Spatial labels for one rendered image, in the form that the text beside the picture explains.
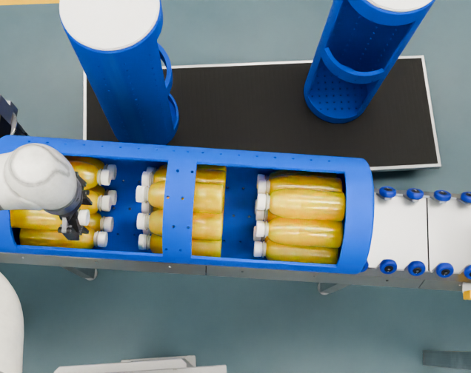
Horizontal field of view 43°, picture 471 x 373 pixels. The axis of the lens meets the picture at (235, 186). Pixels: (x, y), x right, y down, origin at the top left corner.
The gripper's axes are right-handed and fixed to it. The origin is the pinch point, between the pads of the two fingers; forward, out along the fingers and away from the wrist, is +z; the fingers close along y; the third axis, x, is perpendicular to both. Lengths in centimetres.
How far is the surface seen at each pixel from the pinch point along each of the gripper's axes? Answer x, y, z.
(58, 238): 6.2, -5.0, 5.6
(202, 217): -28.1, 1.4, -0.2
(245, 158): -37.1, 14.8, -5.4
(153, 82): -8, 52, 40
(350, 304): -89, -8, 114
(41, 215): 9.4, -0.8, 0.1
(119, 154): -8.2, 13.5, -6.2
